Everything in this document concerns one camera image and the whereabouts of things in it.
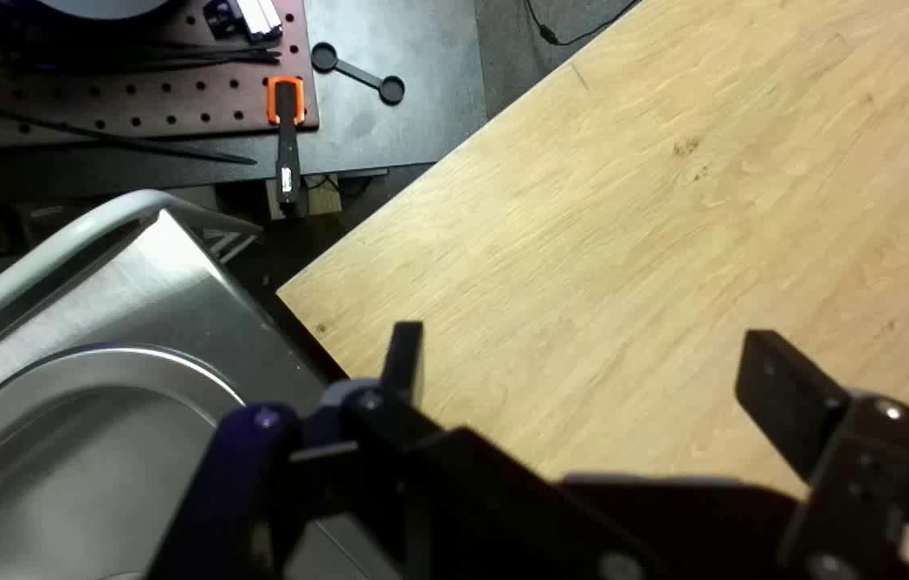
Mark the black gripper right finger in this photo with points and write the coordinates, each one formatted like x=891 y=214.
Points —
x=798 y=404

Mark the stainless steel sink counter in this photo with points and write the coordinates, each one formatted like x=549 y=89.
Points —
x=101 y=324

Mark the brown perforated pegboard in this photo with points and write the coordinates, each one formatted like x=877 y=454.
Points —
x=134 y=92

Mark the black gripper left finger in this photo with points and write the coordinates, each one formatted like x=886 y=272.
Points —
x=404 y=360

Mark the orange and black clamp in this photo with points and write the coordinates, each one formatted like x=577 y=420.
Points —
x=288 y=118

